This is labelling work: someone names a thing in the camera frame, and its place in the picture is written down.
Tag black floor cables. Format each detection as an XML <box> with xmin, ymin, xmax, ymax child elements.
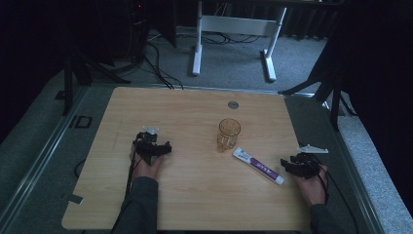
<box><xmin>142</xmin><ymin>40</ymin><xmax>185</xmax><ymax>91</ymax></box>

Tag dark computer tower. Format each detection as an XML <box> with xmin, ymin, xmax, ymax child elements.
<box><xmin>125</xmin><ymin>0</ymin><xmax>151</xmax><ymax>61</ymax></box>

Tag white purple toothpaste tube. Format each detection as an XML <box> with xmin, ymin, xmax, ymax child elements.
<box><xmin>232</xmin><ymin>146</ymin><xmax>285</xmax><ymax>186</ymax></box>

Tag person's left hand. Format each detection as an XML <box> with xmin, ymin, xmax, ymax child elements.
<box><xmin>131</xmin><ymin>145</ymin><xmax>166</xmax><ymax>181</ymax></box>

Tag clear glass cup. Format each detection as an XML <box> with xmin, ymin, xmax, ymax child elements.
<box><xmin>216</xmin><ymin>117</ymin><xmax>243</xmax><ymax>154</ymax></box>

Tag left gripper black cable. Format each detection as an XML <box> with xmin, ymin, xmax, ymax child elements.
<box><xmin>124</xmin><ymin>149</ymin><xmax>140</xmax><ymax>200</ymax></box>

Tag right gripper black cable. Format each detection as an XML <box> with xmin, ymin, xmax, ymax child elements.
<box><xmin>316</xmin><ymin>162</ymin><xmax>360</xmax><ymax>234</ymax></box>

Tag person's right hand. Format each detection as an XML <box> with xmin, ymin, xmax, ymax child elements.
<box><xmin>292</xmin><ymin>164</ymin><xmax>329</xmax><ymax>207</ymax></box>

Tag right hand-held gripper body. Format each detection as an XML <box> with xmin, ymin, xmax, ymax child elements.
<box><xmin>289</xmin><ymin>144</ymin><xmax>329</xmax><ymax>180</ymax></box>

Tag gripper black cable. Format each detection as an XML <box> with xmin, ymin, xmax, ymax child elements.
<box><xmin>316</xmin><ymin>162</ymin><xmax>360</xmax><ymax>234</ymax></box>
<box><xmin>124</xmin><ymin>149</ymin><xmax>140</xmax><ymax>200</ymax></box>

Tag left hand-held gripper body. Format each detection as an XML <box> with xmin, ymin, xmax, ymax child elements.
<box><xmin>132</xmin><ymin>126</ymin><xmax>163</xmax><ymax>166</ymax></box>

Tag tangled cables under desk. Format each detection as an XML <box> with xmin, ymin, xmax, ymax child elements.
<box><xmin>201</xmin><ymin>30</ymin><xmax>262</xmax><ymax>46</ymax></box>

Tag black stand with legs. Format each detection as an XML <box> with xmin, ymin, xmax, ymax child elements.
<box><xmin>54</xmin><ymin>48</ymin><xmax>132</xmax><ymax>117</ymax></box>
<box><xmin>278</xmin><ymin>38</ymin><xmax>358</xmax><ymax>132</ymax></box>

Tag white desk frame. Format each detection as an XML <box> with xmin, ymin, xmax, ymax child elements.
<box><xmin>191</xmin><ymin>0</ymin><xmax>288</xmax><ymax>83</ymax></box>

